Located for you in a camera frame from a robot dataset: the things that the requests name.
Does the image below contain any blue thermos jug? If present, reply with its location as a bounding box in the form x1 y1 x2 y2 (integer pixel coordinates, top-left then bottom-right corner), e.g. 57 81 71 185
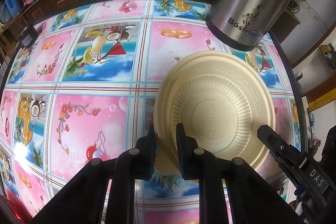
5 0 23 18

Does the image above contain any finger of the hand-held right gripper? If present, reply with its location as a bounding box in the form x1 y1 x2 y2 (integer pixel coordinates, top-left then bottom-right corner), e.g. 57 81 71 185
257 124 305 175

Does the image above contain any red scalloped plate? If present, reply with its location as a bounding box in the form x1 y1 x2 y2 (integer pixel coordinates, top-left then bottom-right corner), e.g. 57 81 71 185
0 194 28 224

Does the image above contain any small black device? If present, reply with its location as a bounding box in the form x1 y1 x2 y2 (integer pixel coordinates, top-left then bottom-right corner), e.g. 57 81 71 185
19 23 39 48

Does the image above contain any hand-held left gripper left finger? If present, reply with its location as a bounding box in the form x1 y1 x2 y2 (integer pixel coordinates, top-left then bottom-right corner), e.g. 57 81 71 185
31 124 157 224

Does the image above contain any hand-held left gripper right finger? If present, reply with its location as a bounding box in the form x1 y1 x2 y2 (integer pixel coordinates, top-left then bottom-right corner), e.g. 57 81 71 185
175 123 303 224

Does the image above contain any printed fruit tablecloth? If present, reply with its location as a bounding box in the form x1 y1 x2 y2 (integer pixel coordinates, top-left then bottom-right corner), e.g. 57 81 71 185
0 0 303 224

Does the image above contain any beige plastic bowl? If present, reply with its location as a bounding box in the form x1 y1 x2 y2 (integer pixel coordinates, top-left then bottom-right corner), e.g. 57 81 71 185
153 52 276 176

